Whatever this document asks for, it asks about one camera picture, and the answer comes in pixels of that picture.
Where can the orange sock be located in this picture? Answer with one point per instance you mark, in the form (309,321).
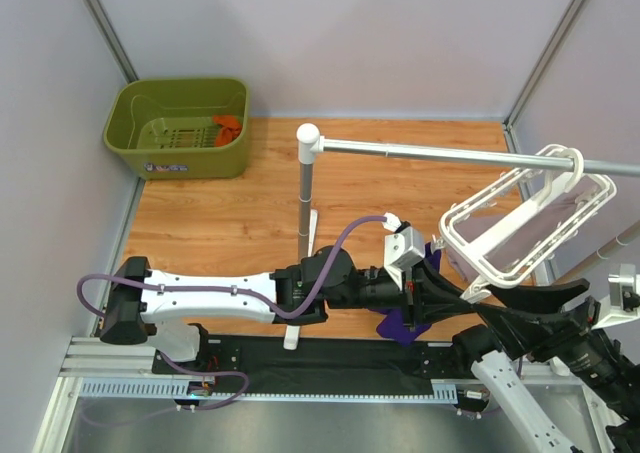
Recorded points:
(229,129)

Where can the aluminium mounting rail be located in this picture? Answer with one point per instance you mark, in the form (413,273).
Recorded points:
(139,371)

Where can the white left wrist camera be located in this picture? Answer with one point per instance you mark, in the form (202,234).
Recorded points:
(404,247)

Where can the white and grey drying rack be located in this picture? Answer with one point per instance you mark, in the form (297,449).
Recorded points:
(311,143)

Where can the beige rack pole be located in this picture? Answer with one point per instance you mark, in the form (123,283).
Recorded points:
(603,253)

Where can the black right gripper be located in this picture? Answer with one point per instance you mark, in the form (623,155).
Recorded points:
(542,341)

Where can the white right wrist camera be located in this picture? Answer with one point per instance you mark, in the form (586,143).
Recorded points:
(621,304)

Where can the green plastic laundry basket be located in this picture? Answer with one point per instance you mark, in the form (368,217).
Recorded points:
(163,129)

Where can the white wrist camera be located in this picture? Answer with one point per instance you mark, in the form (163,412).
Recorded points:
(404,247)
(621,304)

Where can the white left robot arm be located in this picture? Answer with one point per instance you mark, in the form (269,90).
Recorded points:
(150,305)

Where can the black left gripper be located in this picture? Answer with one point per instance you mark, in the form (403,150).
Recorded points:
(415,296)

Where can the purple cloth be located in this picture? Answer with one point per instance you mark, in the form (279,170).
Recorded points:
(391,327)

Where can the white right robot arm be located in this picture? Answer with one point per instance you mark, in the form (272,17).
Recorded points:
(487,360)

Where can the white clip sock hanger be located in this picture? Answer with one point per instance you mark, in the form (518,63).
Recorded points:
(506,252)

